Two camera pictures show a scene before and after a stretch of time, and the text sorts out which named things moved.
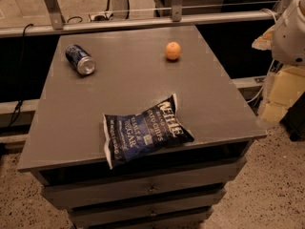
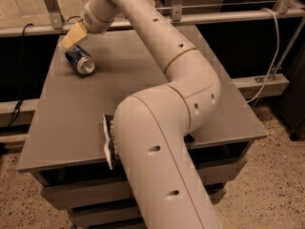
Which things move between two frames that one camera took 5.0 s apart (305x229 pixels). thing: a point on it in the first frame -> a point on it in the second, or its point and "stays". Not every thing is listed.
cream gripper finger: x=265 y=41 -> x=77 y=32
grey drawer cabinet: x=119 y=71 stays
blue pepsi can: x=79 y=59 stays
